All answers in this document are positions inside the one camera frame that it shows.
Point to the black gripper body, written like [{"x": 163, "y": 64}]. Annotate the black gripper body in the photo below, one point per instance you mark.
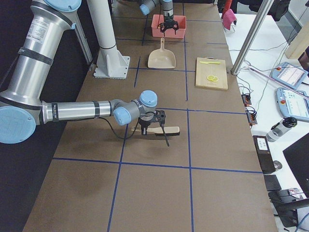
[
  {"x": 168, "y": 19},
  {"x": 144, "y": 123}
]

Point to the beige plastic dustpan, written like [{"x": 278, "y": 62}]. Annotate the beige plastic dustpan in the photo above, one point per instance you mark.
[{"x": 162, "y": 58}]

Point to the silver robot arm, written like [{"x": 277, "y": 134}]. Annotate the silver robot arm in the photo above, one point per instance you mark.
[
  {"x": 166, "y": 7},
  {"x": 65, "y": 78}
]

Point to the pink plastic bin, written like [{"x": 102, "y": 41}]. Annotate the pink plastic bin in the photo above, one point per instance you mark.
[{"x": 170, "y": 33}]

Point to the yellow plastic knife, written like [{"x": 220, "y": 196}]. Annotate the yellow plastic knife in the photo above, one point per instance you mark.
[{"x": 210, "y": 62}]

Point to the pink cloth on stand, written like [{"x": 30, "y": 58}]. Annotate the pink cloth on stand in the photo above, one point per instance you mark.
[{"x": 228, "y": 19}]

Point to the wooden cutting board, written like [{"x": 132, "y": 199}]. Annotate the wooden cutting board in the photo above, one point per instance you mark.
[{"x": 204, "y": 70}]

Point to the upper lemon slice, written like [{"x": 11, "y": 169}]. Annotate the upper lemon slice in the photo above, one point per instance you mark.
[{"x": 211, "y": 77}]

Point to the upper orange relay module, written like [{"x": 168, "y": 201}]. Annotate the upper orange relay module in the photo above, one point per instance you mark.
[{"x": 246, "y": 99}]

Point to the orange relay module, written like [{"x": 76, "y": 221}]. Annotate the orange relay module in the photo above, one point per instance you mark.
[
  {"x": 251, "y": 114},
  {"x": 246, "y": 99}
]

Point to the lower orange relay module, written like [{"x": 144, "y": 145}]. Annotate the lower orange relay module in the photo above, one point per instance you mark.
[{"x": 251, "y": 114}]

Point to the black box device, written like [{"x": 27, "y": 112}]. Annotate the black box device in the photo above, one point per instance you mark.
[{"x": 264, "y": 154}]

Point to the clear water bottle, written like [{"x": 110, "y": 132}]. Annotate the clear water bottle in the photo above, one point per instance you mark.
[{"x": 281, "y": 128}]

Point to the far teach pendant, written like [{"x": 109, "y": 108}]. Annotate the far teach pendant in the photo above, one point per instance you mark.
[{"x": 289, "y": 75}]

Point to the teach pendant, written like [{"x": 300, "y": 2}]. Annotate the teach pendant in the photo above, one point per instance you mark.
[
  {"x": 289, "y": 75},
  {"x": 292, "y": 104}
]

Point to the near teach pendant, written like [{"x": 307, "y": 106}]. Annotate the near teach pendant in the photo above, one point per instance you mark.
[{"x": 292, "y": 104}]

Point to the black monitor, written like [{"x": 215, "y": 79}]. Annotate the black monitor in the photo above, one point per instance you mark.
[{"x": 297, "y": 157}]

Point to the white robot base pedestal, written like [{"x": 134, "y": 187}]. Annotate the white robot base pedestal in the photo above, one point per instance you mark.
[{"x": 110, "y": 63}]

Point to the aluminium frame post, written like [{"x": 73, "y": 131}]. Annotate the aluminium frame post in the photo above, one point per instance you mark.
[{"x": 259, "y": 18}]

